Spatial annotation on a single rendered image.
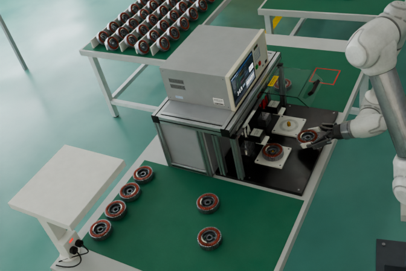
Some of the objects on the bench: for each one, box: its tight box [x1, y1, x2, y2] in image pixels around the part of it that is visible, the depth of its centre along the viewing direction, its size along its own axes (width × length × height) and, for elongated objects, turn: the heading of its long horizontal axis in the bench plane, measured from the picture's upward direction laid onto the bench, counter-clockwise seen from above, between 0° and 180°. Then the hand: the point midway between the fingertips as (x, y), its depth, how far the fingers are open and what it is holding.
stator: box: [197, 227, 222, 250], centre depth 213 cm, size 11×11×4 cm
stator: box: [196, 193, 220, 214], centre depth 230 cm, size 11×11×4 cm
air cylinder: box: [240, 141, 255, 156], centre depth 251 cm, size 5×8×6 cm
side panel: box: [153, 123, 214, 177], centre depth 243 cm, size 28×3×32 cm, turn 75°
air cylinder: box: [257, 112, 271, 127], centre depth 266 cm, size 5×8×6 cm
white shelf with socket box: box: [8, 144, 126, 268], centre depth 211 cm, size 35×37×46 cm
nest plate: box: [271, 115, 306, 138], centre depth 261 cm, size 15×15×1 cm
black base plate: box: [215, 103, 338, 197], centre depth 255 cm, size 47×64×2 cm
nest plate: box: [254, 143, 292, 169], centre depth 245 cm, size 15×15×1 cm
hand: (308, 137), depth 242 cm, fingers closed on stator, 11 cm apart
